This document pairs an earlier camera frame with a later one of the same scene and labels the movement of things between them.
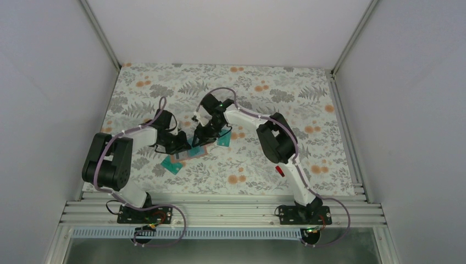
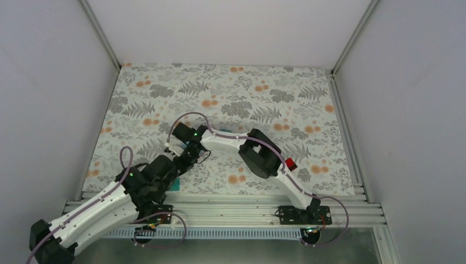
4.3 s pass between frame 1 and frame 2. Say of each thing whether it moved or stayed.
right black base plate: stayed
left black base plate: stayed
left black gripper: moved
